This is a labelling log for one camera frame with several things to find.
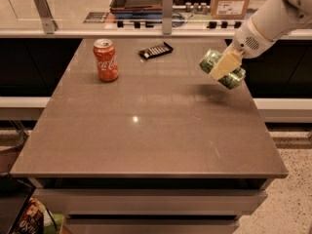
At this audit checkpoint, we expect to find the chip bag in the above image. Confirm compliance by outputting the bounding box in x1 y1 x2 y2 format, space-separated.
13 197 45 234

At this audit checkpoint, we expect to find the green soda can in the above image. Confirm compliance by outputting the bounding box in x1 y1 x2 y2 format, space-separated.
199 49 246 90

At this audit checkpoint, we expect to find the lower grey drawer front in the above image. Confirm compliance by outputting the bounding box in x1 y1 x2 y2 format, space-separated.
65 219 239 234

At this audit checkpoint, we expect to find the grey drawer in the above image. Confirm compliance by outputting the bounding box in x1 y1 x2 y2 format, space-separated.
35 189 267 215
65 219 239 234

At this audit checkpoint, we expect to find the left metal glass bracket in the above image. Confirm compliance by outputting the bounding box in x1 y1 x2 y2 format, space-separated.
33 0 58 34

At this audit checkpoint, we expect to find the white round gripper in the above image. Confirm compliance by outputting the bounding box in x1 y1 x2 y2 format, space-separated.
210 18 275 80

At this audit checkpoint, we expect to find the middle metal glass bracket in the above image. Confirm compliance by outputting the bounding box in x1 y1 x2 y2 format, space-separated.
162 0 173 35

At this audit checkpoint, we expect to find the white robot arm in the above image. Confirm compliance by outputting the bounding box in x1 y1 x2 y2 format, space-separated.
210 0 312 80

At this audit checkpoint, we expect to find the black bin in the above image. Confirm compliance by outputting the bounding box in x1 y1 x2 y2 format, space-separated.
0 176 34 234

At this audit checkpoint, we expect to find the red cola can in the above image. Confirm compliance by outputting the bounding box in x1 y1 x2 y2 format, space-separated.
93 39 119 82

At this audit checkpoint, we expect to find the cardboard box with label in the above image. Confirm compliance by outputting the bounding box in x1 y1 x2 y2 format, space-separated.
210 0 250 20

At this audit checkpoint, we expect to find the metal glass bracket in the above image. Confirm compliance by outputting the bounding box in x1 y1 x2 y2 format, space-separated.
162 0 173 35
33 0 58 34

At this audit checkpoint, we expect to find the upper grey drawer front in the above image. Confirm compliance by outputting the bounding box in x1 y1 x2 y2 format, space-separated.
35 189 267 215

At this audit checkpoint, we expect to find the black snack bar wrapper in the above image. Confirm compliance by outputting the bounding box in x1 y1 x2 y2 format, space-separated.
138 42 174 59

